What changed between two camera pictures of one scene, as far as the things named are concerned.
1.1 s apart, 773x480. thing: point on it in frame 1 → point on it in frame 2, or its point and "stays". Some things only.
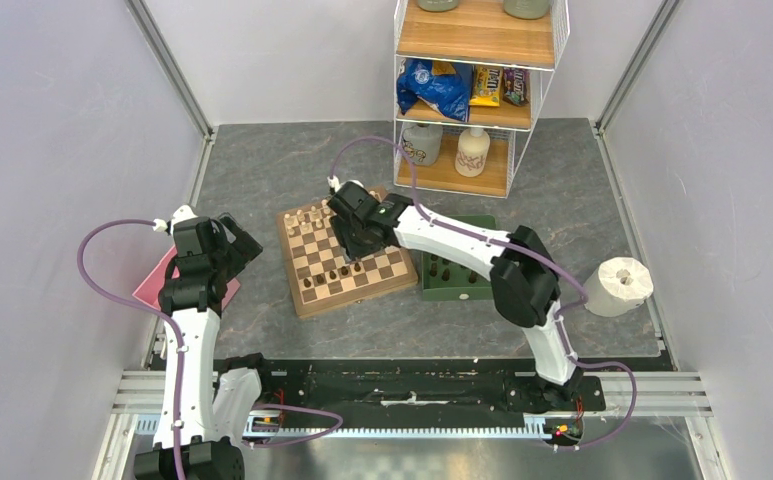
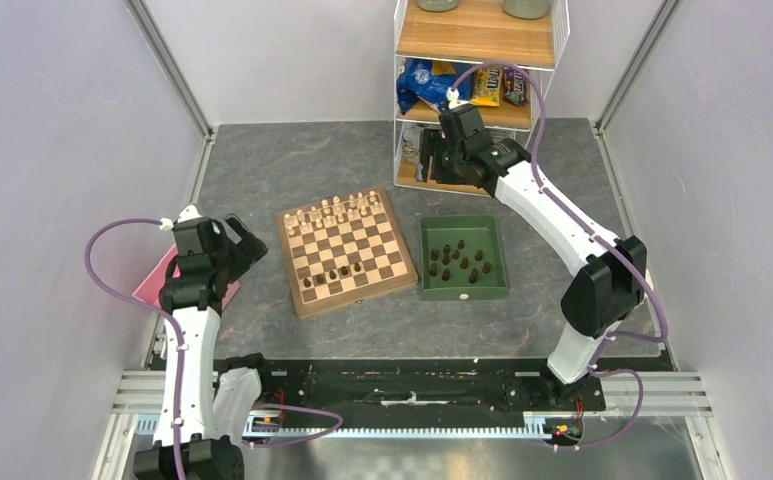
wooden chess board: [321, 276] stays
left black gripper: [242, 250] stays
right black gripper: [341, 230] → [433, 142]
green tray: [445, 278] stays
